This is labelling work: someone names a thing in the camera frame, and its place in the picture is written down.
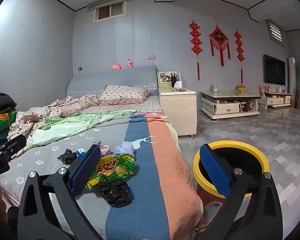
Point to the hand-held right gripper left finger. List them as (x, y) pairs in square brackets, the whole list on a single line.
[(86, 170)]

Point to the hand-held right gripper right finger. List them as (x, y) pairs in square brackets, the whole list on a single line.
[(215, 172)]

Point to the blue plastic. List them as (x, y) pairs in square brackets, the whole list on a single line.
[(81, 152)]

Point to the small black plastic bag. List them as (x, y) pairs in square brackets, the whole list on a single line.
[(67, 156)]

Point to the pink tissue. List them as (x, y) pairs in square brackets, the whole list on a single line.
[(105, 149)]

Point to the green yellow snack bag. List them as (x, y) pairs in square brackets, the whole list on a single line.
[(115, 170)]

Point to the yellow rimmed trash bin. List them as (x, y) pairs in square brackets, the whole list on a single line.
[(240, 143)]

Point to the large black plastic bag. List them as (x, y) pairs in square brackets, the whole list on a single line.
[(116, 193)]

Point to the white purple wrapper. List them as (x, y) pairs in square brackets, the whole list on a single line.
[(126, 147)]

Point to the green and black folded clothes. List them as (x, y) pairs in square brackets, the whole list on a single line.
[(0, 125)]

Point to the black clothing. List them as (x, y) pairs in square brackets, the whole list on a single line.
[(2, 102)]

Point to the green patterned blanket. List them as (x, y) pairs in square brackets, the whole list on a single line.
[(65, 125)]

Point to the pink dotted quilt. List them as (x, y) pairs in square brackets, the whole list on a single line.
[(65, 105)]

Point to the cream coffee table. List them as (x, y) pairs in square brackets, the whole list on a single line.
[(225, 107)]

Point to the grey blue orange bedsheet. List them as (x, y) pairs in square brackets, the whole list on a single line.
[(145, 205)]

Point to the cream nightstand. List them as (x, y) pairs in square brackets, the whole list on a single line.
[(177, 112)]

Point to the dotted pillow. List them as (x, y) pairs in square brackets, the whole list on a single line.
[(122, 93)]

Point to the baby bottle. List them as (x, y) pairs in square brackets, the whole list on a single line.
[(215, 88)]

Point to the cream television stand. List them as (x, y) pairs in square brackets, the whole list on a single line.
[(275, 101)]

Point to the grey upholstered bed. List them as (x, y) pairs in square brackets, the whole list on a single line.
[(115, 80)]

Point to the pink ornament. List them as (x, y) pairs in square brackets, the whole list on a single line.
[(263, 91)]

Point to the black thermos bottle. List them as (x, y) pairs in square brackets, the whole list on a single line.
[(174, 80)]

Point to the sitting pink plush toy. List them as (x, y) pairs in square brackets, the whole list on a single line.
[(129, 63)]

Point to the white standing air conditioner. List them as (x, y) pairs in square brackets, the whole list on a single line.
[(292, 75)]

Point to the red diamond knot ornament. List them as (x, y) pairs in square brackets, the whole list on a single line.
[(218, 36)]

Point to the white roller blind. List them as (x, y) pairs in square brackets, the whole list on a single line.
[(110, 1)]

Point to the wall television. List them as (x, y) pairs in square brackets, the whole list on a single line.
[(275, 70)]

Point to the wall switch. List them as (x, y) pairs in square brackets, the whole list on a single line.
[(151, 57)]

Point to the small wall window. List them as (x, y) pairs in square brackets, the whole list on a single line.
[(110, 11)]

